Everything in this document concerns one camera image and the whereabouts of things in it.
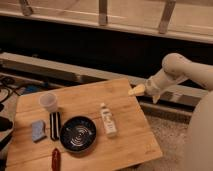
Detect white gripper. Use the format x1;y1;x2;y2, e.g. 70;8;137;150
128;69;187;104

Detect small white plastic bottle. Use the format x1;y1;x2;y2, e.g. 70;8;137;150
100;103;117;137

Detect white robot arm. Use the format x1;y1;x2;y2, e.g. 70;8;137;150
128;53;213;171

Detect wooden board table top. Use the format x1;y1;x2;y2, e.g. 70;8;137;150
6;78;162;171

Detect black round bowl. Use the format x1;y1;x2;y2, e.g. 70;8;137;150
60;116;97;153

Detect black white striped object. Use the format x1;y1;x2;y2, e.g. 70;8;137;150
50;112;61;141

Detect translucent plastic cup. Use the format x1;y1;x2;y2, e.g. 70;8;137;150
39;92;58;113

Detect red brown oblong object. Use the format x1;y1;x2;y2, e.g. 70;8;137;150
51;148;61;171

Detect blue sponge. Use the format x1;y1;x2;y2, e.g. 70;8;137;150
31;120;46;142

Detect black object at left edge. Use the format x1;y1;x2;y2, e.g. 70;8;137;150
0;116;13;132

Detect black cables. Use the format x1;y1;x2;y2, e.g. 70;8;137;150
0;75;26;104

